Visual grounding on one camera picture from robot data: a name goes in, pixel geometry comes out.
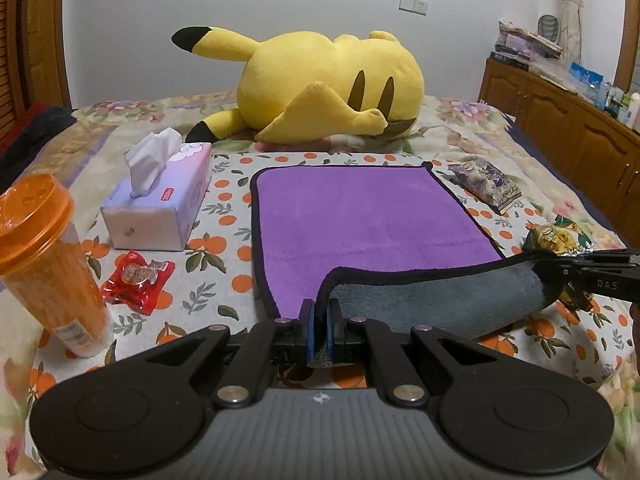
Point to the wooden door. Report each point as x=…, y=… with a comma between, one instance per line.
x=33, y=71

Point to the pink tissue box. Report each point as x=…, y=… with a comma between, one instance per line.
x=155, y=205

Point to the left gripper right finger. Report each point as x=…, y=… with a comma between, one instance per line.
x=340, y=337

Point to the green yellow snack bag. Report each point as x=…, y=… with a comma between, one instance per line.
x=562, y=236

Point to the blue tissue pack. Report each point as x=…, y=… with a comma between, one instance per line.
x=587, y=82

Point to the wooden sideboard cabinet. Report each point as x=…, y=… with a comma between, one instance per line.
x=594, y=152

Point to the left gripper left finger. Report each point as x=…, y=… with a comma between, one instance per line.
x=295, y=336

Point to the purple snack packet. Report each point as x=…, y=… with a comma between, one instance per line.
x=487, y=183

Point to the orange-print white cloth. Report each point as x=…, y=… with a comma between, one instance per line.
x=213, y=282

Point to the red snack packet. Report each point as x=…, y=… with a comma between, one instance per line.
x=137, y=282

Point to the purple and grey towel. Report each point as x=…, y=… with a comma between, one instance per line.
x=388, y=243

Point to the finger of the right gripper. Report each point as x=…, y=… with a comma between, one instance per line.
x=609, y=273

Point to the stack of magazines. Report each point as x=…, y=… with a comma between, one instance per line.
x=525, y=50

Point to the orange lidded drink cup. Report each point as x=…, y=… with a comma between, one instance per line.
x=45, y=268

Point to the toiletry bottles on cabinet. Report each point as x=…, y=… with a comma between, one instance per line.
x=624, y=107

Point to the small grey fan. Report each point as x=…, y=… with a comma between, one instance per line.
x=548, y=26

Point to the yellow Pikachu plush toy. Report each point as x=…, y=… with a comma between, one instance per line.
x=300, y=87

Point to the white wall switch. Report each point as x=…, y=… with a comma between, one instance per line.
x=419, y=7

